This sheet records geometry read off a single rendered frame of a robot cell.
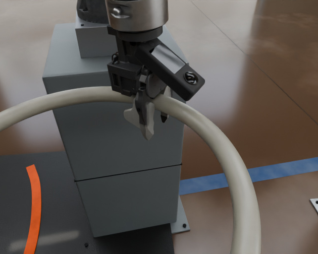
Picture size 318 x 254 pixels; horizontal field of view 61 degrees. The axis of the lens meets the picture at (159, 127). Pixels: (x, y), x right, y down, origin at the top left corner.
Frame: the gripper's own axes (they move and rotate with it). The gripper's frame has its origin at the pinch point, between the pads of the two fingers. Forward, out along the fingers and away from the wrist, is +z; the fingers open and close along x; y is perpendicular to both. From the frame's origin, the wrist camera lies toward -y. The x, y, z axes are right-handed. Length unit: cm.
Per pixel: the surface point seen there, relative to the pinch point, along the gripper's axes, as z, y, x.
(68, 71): -0.9, 32.4, -7.3
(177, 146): 33.4, 10.5, -25.8
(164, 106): -6.9, -2.5, 1.6
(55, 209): 81, 66, 1
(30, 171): 79, 97, -9
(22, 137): 80, 127, -26
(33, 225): 80, 68, 12
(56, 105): -5.9, 16.7, 9.3
